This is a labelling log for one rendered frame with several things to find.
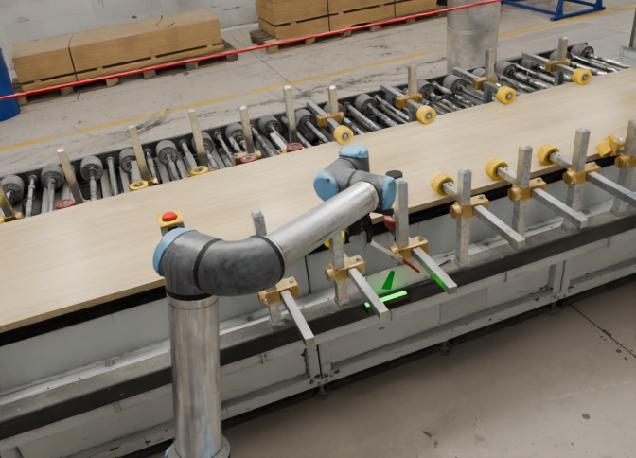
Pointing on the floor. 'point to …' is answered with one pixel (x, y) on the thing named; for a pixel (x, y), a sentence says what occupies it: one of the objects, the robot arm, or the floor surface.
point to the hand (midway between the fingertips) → (366, 247)
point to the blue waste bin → (9, 108)
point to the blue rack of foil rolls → (558, 0)
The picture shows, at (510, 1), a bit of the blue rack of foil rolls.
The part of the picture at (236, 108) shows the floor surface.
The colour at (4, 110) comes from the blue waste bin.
